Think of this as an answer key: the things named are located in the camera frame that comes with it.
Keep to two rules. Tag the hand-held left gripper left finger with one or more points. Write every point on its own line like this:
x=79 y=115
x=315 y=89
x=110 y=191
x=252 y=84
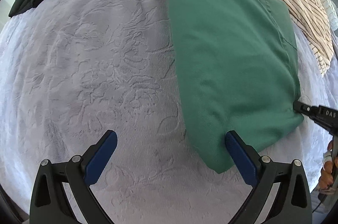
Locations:
x=101 y=155

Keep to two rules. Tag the person's right hand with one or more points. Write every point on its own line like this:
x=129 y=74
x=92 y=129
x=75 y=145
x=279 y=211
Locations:
x=327 y=168

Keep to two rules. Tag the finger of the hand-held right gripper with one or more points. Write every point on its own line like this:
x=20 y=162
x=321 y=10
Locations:
x=305 y=108

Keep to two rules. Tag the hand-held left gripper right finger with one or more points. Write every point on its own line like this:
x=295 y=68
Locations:
x=239 y=156

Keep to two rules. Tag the lavender embossed blanket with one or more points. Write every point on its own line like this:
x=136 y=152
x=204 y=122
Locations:
x=92 y=55

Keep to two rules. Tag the green button shirt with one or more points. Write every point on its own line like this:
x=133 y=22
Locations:
x=227 y=55

